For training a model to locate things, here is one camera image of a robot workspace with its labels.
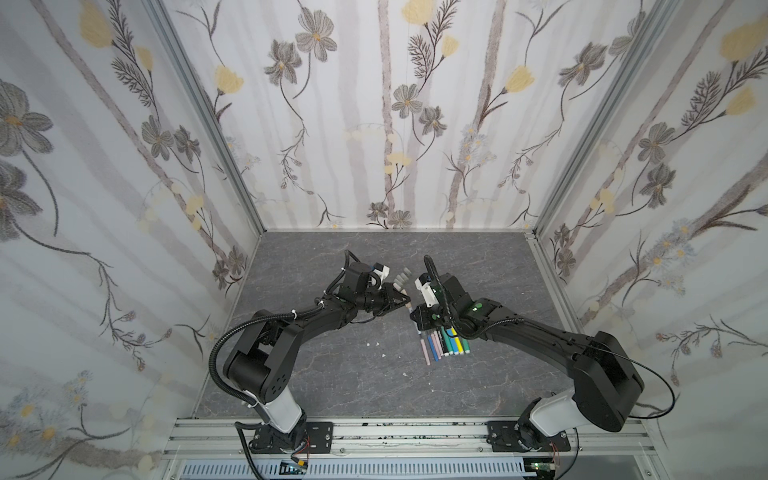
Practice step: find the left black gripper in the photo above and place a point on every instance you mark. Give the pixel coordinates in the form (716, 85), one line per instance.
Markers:
(386, 291)

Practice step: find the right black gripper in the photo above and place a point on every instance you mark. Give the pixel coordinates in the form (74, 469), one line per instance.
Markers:
(429, 315)

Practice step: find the dark green marker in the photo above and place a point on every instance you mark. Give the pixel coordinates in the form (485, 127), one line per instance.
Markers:
(448, 341)

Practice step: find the blue marker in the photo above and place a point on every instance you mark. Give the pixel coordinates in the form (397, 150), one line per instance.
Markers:
(451, 334)

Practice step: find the blue pen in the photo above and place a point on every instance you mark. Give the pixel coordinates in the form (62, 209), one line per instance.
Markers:
(431, 348)

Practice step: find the black white pen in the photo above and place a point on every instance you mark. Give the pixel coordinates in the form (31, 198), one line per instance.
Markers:
(444, 346)

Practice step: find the yellow marker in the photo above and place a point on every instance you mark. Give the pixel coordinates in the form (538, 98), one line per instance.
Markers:
(459, 345)

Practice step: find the purple pink pen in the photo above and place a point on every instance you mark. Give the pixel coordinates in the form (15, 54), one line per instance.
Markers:
(436, 346)

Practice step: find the light pink pen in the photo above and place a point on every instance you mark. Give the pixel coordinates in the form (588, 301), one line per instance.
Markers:
(425, 351)

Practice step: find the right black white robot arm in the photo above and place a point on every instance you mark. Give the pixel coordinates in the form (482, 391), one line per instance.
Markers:
(605, 383)

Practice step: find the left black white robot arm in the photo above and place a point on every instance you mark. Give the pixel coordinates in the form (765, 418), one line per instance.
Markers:
(254, 361)

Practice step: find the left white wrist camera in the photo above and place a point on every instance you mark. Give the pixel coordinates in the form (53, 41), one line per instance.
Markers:
(361, 277)

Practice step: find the grey ventilated cable duct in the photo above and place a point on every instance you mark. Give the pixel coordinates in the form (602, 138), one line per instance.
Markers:
(388, 468)

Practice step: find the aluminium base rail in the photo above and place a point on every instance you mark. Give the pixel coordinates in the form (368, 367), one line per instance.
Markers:
(211, 449)

